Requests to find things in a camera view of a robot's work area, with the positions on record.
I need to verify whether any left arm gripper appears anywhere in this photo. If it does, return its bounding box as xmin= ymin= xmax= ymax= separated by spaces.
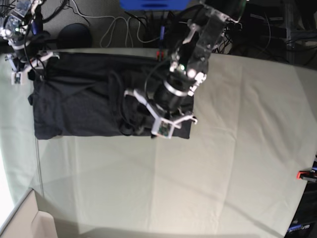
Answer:
xmin=124 ymin=80 xmax=198 ymax=139

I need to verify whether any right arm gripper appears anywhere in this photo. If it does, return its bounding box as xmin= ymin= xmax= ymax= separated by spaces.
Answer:
xmin=4 ymin=51 xmax=60 ymax=85

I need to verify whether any black t-shirt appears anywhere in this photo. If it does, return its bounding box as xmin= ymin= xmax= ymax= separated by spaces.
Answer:
xmin=29 ymin=53 xmax=194 ymax=140

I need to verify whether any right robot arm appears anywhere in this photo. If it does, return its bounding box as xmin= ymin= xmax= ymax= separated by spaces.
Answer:
xmin=0 ymin=0 xmax=60 ymax=85

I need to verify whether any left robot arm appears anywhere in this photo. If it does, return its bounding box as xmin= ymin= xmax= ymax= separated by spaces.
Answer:
xmin=124 ymin=0 xmax=247 ymax=139

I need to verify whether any middle black orange clamp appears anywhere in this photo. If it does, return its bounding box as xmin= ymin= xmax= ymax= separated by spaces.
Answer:
xmin=157 ymin=25 xmax=165 ymax=61

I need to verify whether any black orange clamp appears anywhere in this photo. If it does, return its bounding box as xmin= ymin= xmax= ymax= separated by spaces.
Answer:
xmin=157 ymin=25 xmax=165 ymax=61
xmin=297 ymin=160 xmax=317 ymax=183

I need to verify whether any round black stool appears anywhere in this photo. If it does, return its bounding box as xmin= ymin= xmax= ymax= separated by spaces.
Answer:
xmin=56 ymin=23 xmax=93 ymax=49

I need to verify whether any light green table cloth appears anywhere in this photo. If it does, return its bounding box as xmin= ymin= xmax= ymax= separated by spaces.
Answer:
xmin=0 ymin=55 xmax=317 ymax=238

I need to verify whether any blue plastic box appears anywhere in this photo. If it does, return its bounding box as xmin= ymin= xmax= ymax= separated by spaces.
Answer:
xmin=120 ymin=0 xmax=189 ymax=11

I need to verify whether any beige cardboard box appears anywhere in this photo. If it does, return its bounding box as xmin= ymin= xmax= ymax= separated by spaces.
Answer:
xmin=0 ymin=188 xmax=57 ymax=238

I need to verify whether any right black orange clamp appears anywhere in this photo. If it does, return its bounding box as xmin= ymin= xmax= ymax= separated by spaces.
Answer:
xmin=297 ymin=160 xmax=317 ymax=183

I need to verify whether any white cable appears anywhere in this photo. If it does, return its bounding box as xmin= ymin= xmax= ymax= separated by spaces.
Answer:
xmin=71 ymin=0 xmax=161 ymax=48

